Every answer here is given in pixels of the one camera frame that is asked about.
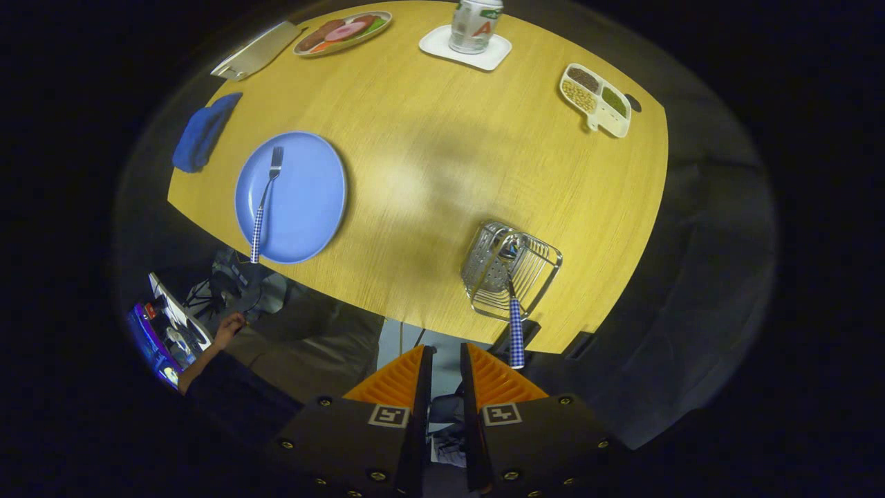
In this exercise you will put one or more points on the blue folded cloth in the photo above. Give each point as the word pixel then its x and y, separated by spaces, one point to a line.
pixel 200 135

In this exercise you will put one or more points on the long brown sausage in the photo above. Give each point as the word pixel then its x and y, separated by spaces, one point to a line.
pixel 318 34

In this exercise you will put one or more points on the oval plate of food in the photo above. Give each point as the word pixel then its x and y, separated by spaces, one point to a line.
pixel 359 43

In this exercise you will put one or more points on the blue round plate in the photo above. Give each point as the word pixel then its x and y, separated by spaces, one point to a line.
pixel 304 200

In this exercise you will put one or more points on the white drink bottle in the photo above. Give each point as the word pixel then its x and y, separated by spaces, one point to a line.
pixel 473 31

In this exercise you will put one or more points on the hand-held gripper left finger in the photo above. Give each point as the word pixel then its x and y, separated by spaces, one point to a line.
pixel 420 429

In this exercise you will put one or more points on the black table grommet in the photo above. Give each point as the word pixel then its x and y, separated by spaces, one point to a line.
pixel 632 103

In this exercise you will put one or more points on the orange carrot slice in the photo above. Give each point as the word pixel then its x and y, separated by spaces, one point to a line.
pixel 323 46

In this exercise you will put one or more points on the black table leg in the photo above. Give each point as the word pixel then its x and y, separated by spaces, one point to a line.
pixel 532 328
pixel 577 344

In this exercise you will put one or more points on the person's khaki trousers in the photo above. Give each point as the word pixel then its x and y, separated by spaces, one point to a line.
pixel 311 360

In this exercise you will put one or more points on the white toaster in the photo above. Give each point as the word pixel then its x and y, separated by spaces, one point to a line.
pixel 256 52

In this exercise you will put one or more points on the green lettuce leaf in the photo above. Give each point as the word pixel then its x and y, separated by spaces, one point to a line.
pixel 377 26

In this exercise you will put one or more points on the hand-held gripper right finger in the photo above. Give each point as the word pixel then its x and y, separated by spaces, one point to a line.
pixel 473 429

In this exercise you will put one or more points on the open laptop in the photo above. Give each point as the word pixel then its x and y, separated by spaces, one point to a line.
pixel 180 315

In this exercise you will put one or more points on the white divided dish with grains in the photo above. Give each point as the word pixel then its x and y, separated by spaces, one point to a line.
pixel 617 124

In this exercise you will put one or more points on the short brown sausage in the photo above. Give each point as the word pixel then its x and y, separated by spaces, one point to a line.
pixel 363 20

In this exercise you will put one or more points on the pink ham slice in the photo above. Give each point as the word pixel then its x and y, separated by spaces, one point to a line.
pixel 346 31

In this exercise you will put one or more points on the white square coaster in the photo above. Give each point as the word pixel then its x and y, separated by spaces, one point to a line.
pixel 435 45

